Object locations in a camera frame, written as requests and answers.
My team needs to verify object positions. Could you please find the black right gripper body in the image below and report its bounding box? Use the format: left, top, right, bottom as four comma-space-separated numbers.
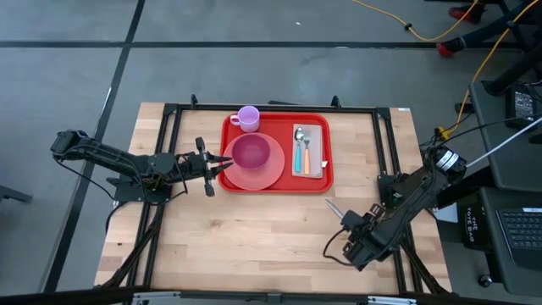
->
340, 202, 397, 272

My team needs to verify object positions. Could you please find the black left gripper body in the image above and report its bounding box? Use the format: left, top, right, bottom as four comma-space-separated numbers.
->
173, 136, 216, 198

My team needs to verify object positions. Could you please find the magenta plastic bowl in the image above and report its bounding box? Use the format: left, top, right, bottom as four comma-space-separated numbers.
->
231, 133, 272, 171

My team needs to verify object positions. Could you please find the pink plastic plate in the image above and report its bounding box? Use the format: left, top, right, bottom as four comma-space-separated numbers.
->
222, 131, 286, 191

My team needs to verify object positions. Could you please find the lilac plastic cup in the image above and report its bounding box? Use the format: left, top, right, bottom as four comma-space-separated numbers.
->
230, 105, 261, 134

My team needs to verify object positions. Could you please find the spoon with teal handle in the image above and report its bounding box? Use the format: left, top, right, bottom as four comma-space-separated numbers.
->
294, 126, 305, 175

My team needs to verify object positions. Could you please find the fork with orange handle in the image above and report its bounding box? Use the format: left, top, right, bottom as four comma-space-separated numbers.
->
302, 130, 312, 176

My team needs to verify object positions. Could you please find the beige cloth napkin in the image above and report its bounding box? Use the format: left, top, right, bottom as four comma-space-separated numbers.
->
290, 123, 329, 180

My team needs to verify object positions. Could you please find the red plastic tray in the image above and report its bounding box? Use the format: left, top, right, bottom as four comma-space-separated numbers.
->
217, 112, 335, 195

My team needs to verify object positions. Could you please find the white paper sheet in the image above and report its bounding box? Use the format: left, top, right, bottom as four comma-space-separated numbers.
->
432, 202, 458, 225

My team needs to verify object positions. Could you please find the black tote bag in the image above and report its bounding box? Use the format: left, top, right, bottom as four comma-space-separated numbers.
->
456, 202, 489, 251

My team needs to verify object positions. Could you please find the black rig bar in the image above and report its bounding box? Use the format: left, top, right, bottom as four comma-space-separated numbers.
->
0, 286, 542, 305

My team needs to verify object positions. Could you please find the black laptop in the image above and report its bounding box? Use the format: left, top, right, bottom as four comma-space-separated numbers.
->
495, 206, 542, 272

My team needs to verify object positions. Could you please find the white rod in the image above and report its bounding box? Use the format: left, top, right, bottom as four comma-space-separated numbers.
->
465, 120, 542, 169

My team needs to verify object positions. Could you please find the black chair base leg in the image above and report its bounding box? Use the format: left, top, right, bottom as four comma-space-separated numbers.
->
0, 185, 34, 205

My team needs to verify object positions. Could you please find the black power adapter box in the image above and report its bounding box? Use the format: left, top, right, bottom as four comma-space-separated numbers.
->
504, 82, 542, 132

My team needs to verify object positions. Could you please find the person's foot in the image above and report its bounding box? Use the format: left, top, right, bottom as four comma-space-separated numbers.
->
448, 3, 484, 23
437, 36, 467, 58

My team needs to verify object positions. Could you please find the black desk leg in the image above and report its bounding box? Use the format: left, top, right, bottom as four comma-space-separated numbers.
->
481, 40, 542, 97

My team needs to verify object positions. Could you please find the person's leg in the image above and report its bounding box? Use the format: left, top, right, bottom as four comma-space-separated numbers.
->
461, 12, 520, 46

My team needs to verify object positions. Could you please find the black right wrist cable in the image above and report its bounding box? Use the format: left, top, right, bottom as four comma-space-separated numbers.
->
322, 227, 357, 268

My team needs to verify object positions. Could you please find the yellow extension cable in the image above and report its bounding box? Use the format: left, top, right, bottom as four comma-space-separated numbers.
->
435, 0, 535, 141
351, 0, 482, 42

